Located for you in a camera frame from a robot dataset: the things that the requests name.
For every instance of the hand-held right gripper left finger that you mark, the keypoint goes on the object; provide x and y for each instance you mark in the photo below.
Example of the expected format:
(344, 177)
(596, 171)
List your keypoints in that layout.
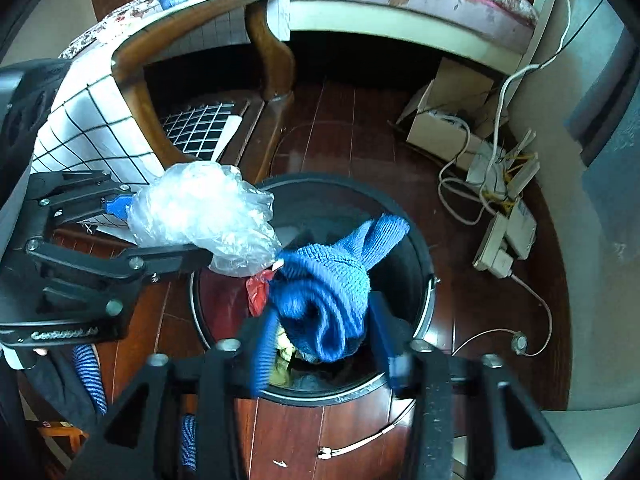
(262, 355)

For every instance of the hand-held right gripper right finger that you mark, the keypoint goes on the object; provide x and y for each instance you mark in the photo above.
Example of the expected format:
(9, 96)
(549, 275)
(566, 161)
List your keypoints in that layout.
(395, 360)

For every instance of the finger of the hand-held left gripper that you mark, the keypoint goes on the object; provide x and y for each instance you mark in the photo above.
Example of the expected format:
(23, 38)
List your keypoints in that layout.
(116, 206)
(165, 260)

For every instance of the clear plastic bag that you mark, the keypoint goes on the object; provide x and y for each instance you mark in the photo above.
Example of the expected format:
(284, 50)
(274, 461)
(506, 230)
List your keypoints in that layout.
(200, 210)

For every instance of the red plastic bag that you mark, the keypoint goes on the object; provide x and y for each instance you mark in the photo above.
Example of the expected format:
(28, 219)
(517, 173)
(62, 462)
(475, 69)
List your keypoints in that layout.
(257, 290)

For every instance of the blue knitted cloth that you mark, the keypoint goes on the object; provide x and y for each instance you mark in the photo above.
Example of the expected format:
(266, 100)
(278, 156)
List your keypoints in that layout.
(320, 300)

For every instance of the black round trash bin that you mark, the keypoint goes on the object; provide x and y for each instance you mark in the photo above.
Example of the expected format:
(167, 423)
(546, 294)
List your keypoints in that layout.
(345, 182)

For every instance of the blue striped pants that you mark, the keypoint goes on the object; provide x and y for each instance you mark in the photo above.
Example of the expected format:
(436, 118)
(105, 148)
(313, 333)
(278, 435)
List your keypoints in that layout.
(90, 375)

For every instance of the white power strip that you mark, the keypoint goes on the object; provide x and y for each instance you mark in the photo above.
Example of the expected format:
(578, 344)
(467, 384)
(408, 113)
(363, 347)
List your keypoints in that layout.
(492, 255)
(480, 167)

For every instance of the cardboard box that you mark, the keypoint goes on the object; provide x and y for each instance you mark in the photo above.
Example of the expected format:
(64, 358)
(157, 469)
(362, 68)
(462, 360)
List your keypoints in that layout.
(440, 130)

